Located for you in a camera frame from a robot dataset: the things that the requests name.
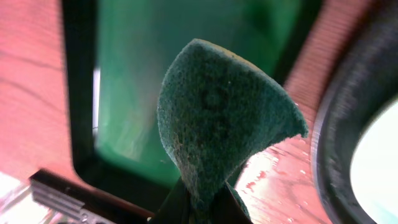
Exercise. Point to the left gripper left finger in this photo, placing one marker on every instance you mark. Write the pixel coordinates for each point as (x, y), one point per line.
(176, 207)

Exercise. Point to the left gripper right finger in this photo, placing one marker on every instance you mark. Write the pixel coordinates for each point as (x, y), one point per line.
(226, 208)

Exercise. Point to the dark green sponge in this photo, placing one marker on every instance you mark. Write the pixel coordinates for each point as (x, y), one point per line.
(215, 111)

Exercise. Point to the mint plate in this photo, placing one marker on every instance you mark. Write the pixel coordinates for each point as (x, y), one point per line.
(373, 170)

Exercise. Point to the green rectangular water tray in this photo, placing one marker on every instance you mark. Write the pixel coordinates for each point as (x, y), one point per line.
(117, 53)

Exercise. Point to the round black tray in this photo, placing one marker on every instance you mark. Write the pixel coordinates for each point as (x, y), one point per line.
(364, 82)

